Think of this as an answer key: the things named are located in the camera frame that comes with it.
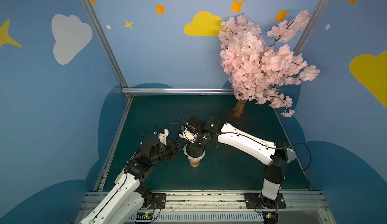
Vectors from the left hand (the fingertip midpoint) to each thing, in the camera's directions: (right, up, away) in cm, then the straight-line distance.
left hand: (186, 142), depth 73 cm
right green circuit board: (+42, -37, 0) cm, 56 cm away
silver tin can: (+59, -10, +11) cm, 61 cm away
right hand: (+5, -3, +3) cm, 6 cm away
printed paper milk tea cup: (+4, -13, +7) cm, 15 cm away
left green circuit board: (-21, -36, -1) cm, 42 cm away
